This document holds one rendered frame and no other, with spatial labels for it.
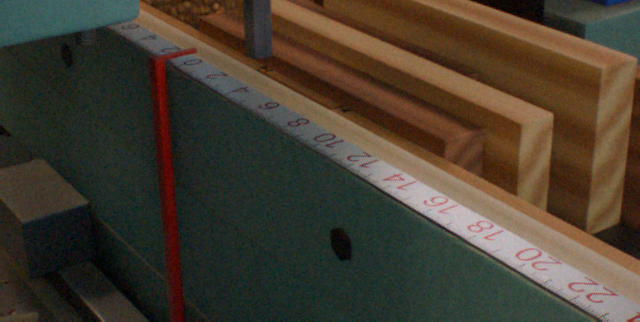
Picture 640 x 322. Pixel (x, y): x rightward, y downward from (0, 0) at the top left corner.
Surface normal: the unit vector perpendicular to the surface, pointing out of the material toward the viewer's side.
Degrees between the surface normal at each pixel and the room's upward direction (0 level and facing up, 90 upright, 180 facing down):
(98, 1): 90
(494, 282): 90
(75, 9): 90
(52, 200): 0
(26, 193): 0
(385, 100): 0
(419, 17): 90
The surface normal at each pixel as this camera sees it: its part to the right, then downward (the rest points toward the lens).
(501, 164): -0.82, 0.24
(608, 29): 0.57, 0.33
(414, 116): -0.01, -0.91
